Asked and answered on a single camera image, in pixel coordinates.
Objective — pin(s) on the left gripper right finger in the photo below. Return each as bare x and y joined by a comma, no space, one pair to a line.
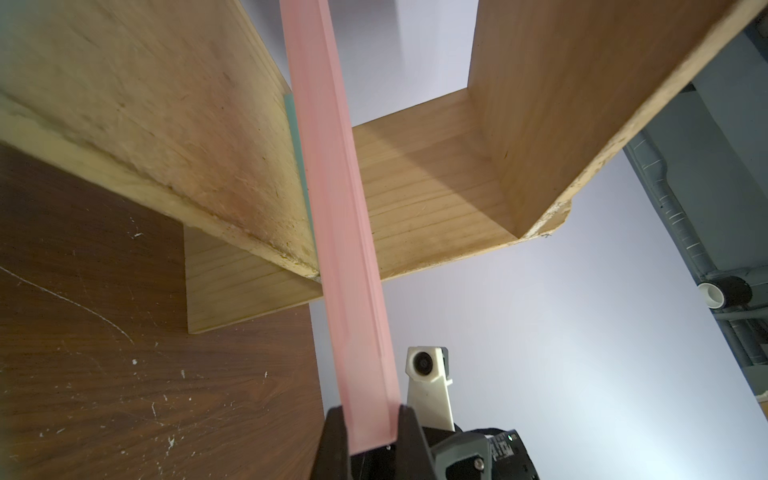
413,458

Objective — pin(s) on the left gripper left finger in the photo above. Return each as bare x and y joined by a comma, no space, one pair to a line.
332,460

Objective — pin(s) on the pink pencil case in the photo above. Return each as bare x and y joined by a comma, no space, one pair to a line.
356,314

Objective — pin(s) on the teal pencil case shelf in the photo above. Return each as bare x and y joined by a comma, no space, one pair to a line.
291,113

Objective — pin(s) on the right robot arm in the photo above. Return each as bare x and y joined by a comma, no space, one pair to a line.
483,454

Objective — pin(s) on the wooden two-tier shelf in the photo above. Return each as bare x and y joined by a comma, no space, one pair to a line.
178,106

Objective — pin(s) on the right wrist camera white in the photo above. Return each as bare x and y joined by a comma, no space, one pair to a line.
427,368

